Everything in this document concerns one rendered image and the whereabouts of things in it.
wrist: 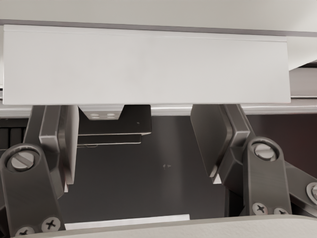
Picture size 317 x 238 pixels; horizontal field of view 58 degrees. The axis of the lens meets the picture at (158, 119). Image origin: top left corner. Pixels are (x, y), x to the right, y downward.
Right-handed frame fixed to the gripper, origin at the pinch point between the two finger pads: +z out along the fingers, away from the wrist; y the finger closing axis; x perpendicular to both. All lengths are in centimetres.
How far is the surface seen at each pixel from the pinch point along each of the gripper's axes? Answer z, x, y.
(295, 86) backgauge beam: 24.4, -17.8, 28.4
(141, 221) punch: -0.4, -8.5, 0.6
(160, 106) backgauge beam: 22.3, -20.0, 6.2
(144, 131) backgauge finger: 16.0, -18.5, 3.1
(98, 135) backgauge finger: 16.4, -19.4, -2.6
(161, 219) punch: -0.4, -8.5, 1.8
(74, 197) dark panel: 26, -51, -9
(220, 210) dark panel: 22, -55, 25
